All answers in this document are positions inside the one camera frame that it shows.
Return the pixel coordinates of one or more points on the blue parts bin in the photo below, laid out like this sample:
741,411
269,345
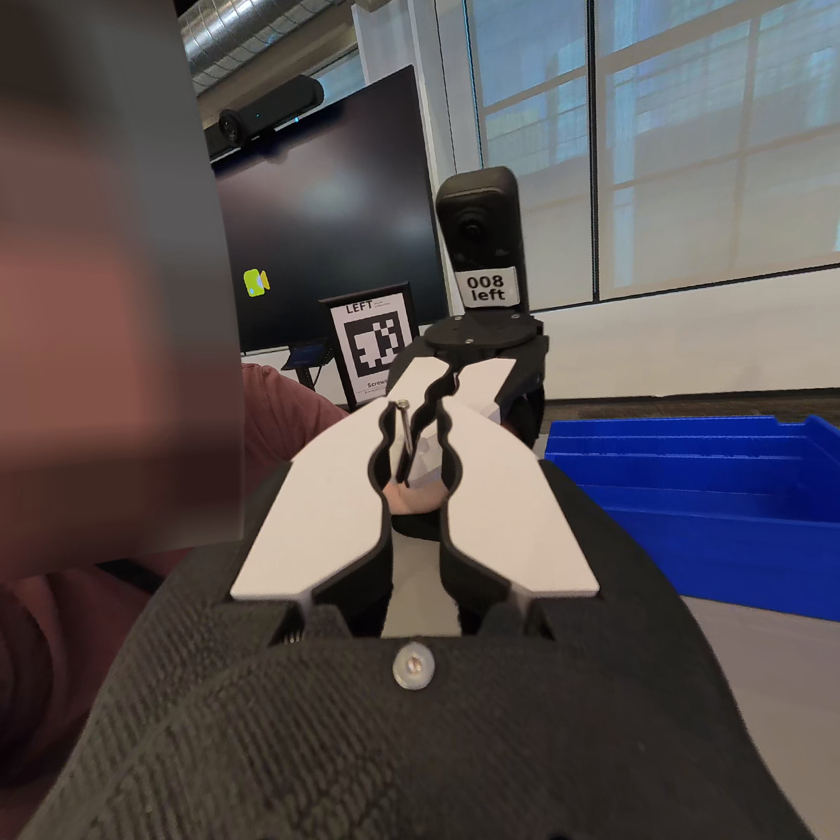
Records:
689,538

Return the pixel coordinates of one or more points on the long thin metal bolt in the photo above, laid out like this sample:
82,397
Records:
407,439

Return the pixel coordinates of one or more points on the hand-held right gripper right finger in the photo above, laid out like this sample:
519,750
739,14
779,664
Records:
518,525

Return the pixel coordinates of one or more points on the black tablet stand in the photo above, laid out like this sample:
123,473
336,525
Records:
307,358

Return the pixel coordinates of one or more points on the black video bar camera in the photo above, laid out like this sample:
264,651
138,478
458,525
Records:
269,115

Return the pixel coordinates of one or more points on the large black wall screen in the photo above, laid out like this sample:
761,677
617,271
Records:
328,216

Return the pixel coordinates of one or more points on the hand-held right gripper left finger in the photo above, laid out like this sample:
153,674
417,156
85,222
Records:
315,525

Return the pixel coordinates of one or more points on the person's left hand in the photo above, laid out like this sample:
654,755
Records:
420,499

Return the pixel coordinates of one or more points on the framed marker sign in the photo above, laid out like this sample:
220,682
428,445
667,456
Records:
367,341

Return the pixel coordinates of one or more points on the metal ventilation duct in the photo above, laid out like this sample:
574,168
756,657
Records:
262,39

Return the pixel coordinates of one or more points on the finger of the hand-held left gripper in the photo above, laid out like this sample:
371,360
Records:
485,384
417,377

